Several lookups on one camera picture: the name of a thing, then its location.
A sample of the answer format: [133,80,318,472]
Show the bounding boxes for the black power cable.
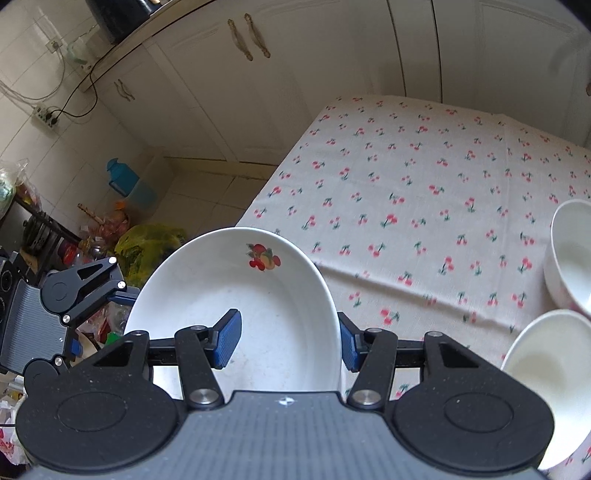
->
[50,59,101,121]

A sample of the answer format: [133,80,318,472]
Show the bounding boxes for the oval white plate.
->
[124,227,345,402]

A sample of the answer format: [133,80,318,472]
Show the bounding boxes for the cherry print tablecloth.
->
[235,95,591,480]

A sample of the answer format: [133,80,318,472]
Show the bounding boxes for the clear glass jar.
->
[66,34,92,66]

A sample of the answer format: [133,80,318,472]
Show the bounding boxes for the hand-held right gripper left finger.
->
[88,308,244,411]

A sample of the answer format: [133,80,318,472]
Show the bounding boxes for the kitchen countertop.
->
[76,0,222,93]

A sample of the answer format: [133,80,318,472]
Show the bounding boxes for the teal lid plastic jug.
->
[106,157,158,209]

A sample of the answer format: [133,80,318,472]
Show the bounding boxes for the yellow green plastic bag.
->
[115,224,188,288]

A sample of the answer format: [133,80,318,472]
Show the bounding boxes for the red white plastic bag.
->
[0,401,29,468]

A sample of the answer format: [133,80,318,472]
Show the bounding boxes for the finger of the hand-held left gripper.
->
[59,339,83,365]
[62,257,140,325]

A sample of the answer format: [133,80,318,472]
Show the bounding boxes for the white pink floral bowl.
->
[501,309,591,470]
[544,199,591,318]

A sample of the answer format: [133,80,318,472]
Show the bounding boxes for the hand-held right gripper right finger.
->
[336,311,504,411]

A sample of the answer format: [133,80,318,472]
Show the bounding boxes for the white power strip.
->
[34,104,62,128]

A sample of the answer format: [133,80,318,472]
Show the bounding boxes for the black air fryer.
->
[85,0,163,45]

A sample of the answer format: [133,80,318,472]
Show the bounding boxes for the dark metal rack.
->
[0,194,87,278]

